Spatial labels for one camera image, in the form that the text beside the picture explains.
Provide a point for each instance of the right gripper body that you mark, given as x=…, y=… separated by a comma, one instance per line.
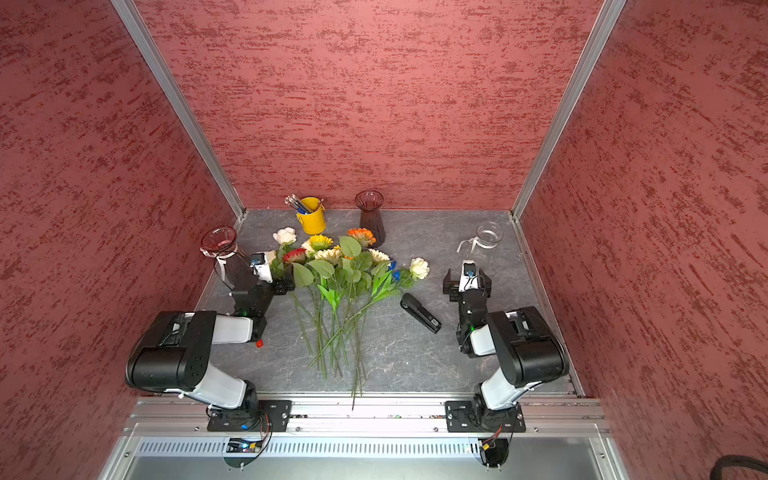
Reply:
x=451, y=285

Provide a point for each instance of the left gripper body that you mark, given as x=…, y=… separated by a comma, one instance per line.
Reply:
x=274, y=285

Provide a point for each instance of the cream rose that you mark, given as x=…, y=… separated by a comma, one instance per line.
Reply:
x=343, y=303

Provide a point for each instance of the large yellow sunflower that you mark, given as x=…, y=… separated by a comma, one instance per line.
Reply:
x=320, y=243

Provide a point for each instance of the cream gerbera flower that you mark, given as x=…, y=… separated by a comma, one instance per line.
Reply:
x=332, y=256

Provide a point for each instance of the orange gerbera flower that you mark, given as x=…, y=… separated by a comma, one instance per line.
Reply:
x=358, y=252

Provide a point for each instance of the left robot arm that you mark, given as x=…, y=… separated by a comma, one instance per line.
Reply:
x=173, y=356

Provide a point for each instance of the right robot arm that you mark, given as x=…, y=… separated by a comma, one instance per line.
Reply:
x=529, y=354

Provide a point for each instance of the clear glass vase with ribbon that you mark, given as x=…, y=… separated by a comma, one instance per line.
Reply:
x=488, y=235

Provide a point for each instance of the black stapler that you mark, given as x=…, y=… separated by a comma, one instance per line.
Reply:
x=415, y=309

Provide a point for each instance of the left dark glass vase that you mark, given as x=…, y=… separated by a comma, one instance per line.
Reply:
x=232, y=266

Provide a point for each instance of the white rose top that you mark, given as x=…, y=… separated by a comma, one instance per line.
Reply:
x=286, y=239

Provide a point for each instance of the yellow pen cup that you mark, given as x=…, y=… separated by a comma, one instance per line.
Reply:
x=312, y=220

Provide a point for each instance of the pens in cup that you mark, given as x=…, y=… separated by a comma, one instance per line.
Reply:
x=297, y=205

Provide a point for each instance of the middle dark ribbed vase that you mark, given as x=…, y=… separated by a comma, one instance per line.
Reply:
x=369, y=202

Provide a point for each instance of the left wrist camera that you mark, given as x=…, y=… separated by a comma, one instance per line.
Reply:
x=261, y=266

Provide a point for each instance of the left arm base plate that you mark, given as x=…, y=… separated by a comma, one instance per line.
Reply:
x=267, y=416

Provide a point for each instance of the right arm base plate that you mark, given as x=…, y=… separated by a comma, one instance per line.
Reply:
x=470, y=416

